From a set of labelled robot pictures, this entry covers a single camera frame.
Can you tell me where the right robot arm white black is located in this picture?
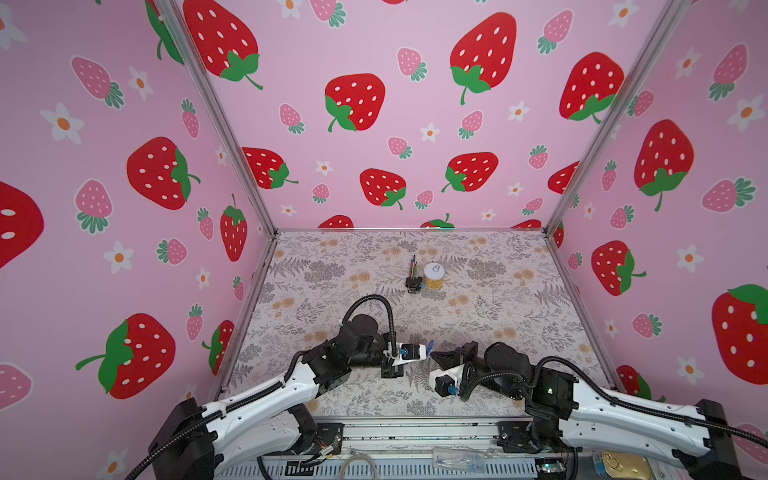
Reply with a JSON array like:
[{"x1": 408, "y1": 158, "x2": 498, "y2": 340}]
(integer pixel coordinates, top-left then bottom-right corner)
[{"x1": 429, "y1": 342, "x2": 767, "y2": 479}]

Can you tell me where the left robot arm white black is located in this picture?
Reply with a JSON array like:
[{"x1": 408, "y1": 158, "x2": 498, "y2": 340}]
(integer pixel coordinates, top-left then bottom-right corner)
[{"x1": 128, "y1": 294, "x2": 429, "y2": 479}]

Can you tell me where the yellow tin can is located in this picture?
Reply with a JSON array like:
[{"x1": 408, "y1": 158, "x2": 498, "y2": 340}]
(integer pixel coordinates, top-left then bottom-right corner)
[{"x1": 423, "y1": 262, "x2": 446, "y2": 290}]

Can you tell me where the colourful hex key set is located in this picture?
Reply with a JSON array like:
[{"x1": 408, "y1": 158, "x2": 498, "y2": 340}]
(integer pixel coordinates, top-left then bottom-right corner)
[{"x1": 405, "y1": 255, "x2": 423, "y2": 294}]

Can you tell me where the clear plastic box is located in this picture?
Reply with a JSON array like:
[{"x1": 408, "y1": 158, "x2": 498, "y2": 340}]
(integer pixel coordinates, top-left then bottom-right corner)
[{"x1": 432, "y1": 447, "x2": 486, "y2": 474}]

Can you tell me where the gold computer mouse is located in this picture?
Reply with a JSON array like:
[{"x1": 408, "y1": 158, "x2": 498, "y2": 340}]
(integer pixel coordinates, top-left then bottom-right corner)
[{"x1": 592, "y1": 451, "x2": 653, "y2": 480}]

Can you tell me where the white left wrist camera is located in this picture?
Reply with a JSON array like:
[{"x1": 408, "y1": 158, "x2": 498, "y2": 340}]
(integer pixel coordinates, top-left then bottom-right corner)
[{"x1": 397, "y1": 343, "x2": 428, "y2": 364}]

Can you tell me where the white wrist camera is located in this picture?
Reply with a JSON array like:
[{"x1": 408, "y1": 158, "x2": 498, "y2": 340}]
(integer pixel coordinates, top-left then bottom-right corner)
[
  {"x1": 429, "y1": 364, "x2": 465, "y2": 398},
  {"x1": 397, "y1": 343, "x2": 428, "y2": 364}
]

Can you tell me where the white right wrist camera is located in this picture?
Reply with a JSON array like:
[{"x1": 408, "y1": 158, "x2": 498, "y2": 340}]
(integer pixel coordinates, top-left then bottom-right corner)
[{"x1": 429, "y1": 364, "x2": 465, "y2": 398}]

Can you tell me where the aluminium rail frame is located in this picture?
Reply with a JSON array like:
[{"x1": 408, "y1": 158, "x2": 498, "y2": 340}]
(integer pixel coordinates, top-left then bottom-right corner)
[{"x1": 214, "y1": 418, "x2": 611, "y2": 479}]

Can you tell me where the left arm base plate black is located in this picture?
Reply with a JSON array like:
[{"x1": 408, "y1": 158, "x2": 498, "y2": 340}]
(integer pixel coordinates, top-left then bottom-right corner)
[{"x1": 285, "y1": 422, "x2": 345, "y2": 456}]

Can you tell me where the grey looped cable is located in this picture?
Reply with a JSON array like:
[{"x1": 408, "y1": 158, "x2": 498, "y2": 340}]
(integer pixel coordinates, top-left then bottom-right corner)
[{"x1": 337, "y1": 454, "x2": 379, "y2": 480}]

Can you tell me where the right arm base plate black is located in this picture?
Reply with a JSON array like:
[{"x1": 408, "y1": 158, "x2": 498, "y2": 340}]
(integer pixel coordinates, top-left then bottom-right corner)
[{"x1": 496, "y1": 420, "x2": 572, "y2": 455}]

